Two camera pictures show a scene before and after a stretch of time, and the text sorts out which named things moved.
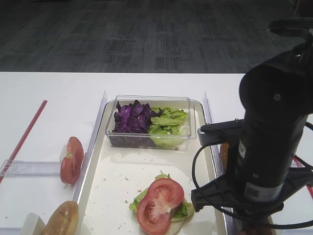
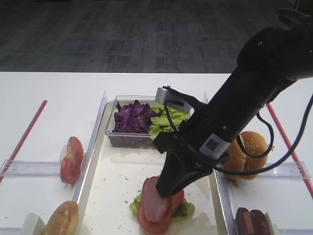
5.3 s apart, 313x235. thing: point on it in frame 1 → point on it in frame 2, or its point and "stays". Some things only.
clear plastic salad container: x=152 y=122 stays
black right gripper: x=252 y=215 → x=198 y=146
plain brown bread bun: x=64 y=221 stays
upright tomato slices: x=71 y=164 stays
